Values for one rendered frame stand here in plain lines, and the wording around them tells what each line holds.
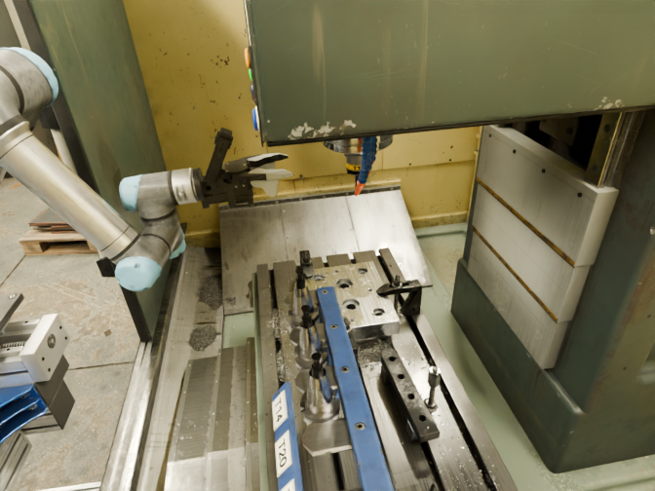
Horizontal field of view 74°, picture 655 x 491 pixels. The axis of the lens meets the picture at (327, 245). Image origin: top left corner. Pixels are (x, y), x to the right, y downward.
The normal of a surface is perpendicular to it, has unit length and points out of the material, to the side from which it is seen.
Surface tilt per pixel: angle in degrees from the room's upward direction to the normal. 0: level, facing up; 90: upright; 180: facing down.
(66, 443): 0
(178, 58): 90
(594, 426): 90
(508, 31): 90
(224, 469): 7
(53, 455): 0
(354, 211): 24
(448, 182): 90
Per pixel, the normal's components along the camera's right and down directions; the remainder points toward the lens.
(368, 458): -0.04, -0.84
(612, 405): 0.17, 0.52
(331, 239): 0.03, -0.55
